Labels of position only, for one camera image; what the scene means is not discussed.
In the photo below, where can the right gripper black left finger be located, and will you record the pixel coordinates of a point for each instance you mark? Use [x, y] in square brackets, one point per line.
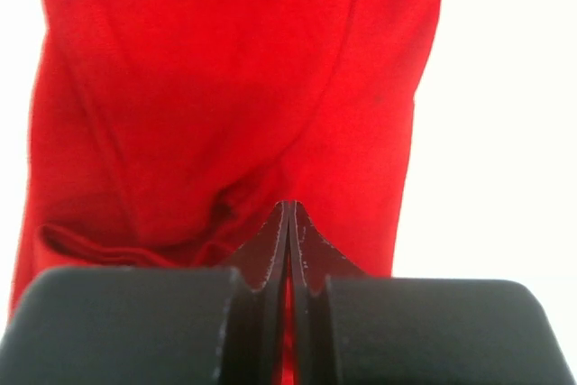
[126, 325]

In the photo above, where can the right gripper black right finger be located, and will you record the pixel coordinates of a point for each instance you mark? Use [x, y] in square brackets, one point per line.
[351, 328]

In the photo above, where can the red t-shirt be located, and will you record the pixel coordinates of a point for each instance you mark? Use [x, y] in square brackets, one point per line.
[164, 132]

